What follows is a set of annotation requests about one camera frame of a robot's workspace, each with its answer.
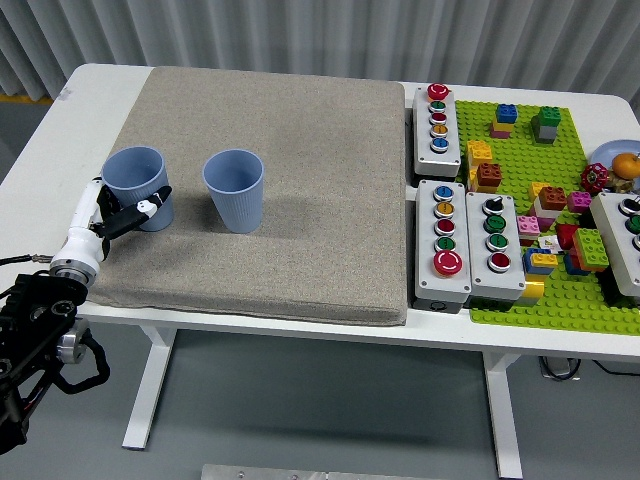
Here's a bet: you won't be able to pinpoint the magenta toy brick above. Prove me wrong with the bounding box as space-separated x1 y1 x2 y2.
566 190 593 214

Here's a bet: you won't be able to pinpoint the red toy brick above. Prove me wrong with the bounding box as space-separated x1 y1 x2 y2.
555 223 581 250

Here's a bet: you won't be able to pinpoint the black power cable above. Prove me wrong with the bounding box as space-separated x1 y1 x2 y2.
593 359 640 376

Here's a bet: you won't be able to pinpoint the grey pleated curtain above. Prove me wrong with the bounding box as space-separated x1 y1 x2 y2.
0 0 640 114

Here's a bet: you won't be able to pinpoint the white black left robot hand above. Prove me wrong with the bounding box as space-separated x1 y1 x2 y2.
49 175 174 275

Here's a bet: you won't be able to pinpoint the brown toy brick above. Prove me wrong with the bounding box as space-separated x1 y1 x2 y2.
475 162 503 190

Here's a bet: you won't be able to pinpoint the pale blue plate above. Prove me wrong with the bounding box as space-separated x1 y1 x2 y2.
592 138 640 172

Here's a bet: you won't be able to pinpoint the grey box with selector switch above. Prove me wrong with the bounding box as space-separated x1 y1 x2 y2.
464 190 527 302

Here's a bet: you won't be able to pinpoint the grey metal floor plate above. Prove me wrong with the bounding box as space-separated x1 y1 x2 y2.
200 463 382 480

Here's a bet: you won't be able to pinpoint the orange-brown toy brick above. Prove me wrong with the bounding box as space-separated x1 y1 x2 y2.
538 185 568 211

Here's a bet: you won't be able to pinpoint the dark blue toy brick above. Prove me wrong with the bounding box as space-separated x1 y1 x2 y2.
563 252 591 277

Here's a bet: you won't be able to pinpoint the blue ribbed plastic cup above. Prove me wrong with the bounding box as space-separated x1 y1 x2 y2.
101 145 176 232
201 148 265 234

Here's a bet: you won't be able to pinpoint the orange fruit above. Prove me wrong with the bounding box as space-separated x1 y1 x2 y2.
612 152 640 179

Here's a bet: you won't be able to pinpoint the grey button box black buttons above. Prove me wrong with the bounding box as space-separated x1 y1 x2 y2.
588 192 640 299

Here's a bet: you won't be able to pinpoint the large green toy brick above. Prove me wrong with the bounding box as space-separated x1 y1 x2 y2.
571 227 611 272

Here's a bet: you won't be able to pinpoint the grey-brown fabric mat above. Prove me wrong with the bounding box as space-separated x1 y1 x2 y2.
59 66 409 327

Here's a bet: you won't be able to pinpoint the red valve handwheel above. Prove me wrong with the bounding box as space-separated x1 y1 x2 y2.
579 163 609 194

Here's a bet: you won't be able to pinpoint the grey box large red button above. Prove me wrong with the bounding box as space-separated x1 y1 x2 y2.
414 178 474 315

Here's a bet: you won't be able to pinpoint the green studded baseplate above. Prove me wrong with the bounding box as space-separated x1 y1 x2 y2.
453 99 640 335

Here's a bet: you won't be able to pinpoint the translucent yellow toy brick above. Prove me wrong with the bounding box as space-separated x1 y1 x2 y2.
519 277 546 307

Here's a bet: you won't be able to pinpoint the grey five-button control box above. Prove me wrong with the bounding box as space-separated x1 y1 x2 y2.
410 83 462 179

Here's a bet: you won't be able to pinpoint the white table leg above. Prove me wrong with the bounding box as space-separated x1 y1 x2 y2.
122 324 176 451
482 350 524 480

